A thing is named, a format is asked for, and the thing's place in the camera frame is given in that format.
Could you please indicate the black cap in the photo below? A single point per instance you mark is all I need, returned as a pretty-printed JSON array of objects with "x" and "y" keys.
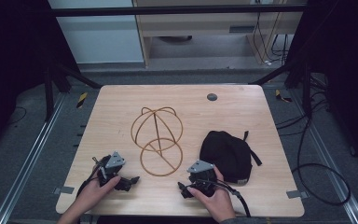
[{"x": 227, "y": 155}]

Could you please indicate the light wooden desk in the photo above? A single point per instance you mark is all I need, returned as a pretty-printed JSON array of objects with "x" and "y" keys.
[{"x": 199, "y": 26}]

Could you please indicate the black horizontal frame bar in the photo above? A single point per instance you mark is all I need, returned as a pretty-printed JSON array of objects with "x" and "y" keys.
[{"x": 167, "y": 10}]

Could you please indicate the grey table bracket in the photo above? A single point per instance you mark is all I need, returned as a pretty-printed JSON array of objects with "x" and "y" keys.
[
  {"x": 296, "y": 194},
  {"x": 63, "y": 190}
]

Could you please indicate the person's left hand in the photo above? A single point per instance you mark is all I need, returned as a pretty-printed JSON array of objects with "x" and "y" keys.
[{"x": 94, "y": 193}]

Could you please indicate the white cabinet panel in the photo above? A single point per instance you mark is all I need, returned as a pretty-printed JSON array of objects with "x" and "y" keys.
[{"x": 99, "y": 37}]

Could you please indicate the aluminium floor rail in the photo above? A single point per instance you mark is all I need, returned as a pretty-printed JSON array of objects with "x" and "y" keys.
[
  {"x": 28, "y": 161},
  {"x": 329, "y": 161}
]

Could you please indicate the black curtain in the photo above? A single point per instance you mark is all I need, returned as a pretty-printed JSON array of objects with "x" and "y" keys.
[
  {"x": 345, "y": 62},
  {"x": 12, "y": 62}
]

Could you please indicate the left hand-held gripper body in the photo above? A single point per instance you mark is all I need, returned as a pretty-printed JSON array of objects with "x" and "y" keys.
[{"x": 114, "y": 161}]

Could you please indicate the black metal stand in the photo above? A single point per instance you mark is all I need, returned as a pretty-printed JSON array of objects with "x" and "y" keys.
[
  {"x": 48, "y": 93},
  {"x": 306, "y": 90}
]

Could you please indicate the person's right hand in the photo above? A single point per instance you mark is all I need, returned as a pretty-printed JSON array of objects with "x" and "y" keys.
[{"x": 216, "y": 202}]

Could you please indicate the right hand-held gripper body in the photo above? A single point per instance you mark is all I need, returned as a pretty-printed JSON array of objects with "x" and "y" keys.
[{"x": 200, "y": 172}]

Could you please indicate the yellow black striped tape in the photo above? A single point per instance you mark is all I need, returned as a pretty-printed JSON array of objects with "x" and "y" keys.
[
  {"x": 281, "y": 96},
  {"x": 81, "y": 100}
]

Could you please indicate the grey round table grommet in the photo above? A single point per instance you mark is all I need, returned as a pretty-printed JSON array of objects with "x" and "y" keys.
[{"x": 212, "y": 97}]

